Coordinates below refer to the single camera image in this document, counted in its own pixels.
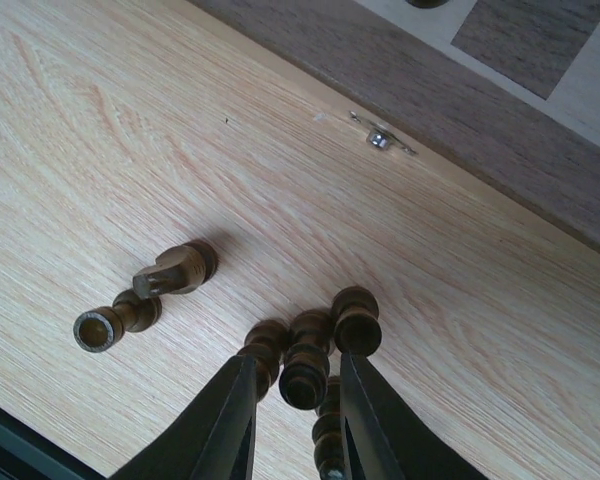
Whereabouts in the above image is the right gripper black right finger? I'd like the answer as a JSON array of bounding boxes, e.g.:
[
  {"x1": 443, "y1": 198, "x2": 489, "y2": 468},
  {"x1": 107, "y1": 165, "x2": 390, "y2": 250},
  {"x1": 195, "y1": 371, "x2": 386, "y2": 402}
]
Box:
[{"x1": 340, "y1": 354, "x2": 485, "y2": 480}]

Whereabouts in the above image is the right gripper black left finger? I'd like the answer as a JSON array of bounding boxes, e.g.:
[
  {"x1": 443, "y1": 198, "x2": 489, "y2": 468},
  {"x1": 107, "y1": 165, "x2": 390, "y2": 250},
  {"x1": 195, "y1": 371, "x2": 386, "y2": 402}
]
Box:
[{"x1": 111, "y1": 355, "x2": 258, "y2": 480}]

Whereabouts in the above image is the dark chess piece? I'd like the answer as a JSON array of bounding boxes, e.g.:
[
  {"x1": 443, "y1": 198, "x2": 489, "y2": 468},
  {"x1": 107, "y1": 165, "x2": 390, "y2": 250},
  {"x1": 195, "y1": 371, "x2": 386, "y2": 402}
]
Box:
[
  {"x1": 73, "y1": 289, "x2": 162, "y2": 353},
  {"x1": 331, "y1": 286, "x2": 382, "y2": 357},
  {"x1": 237, "y1": 319, "x2": 289, "y2": 401},
  {"x1": 312, "y1": 376, "x2": 347, "y2": 480},
  {"x1": 407, "y1": 0, "x2": 449, "y2": 9},
  {"x1": 132, "y1": 240, "x2": 218, "y2": 299},
  {"x1": 278, "y1": 309, "x2": 334, "y2": 410}
]

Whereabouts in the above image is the metal board clasp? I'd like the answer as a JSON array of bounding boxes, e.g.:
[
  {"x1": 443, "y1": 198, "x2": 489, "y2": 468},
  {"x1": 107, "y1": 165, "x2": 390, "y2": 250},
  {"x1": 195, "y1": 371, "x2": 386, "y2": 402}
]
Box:
[{"x1": 349, "y1": 111, "x2": 419, "y2": 157}]

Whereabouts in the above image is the wooden chess board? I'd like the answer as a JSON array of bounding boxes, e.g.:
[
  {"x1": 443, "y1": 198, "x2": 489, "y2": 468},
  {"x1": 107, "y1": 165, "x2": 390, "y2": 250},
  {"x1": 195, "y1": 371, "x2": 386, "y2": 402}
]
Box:
[{"x1": 200, "y1": 1, "x2": 600, "y2": 253}]

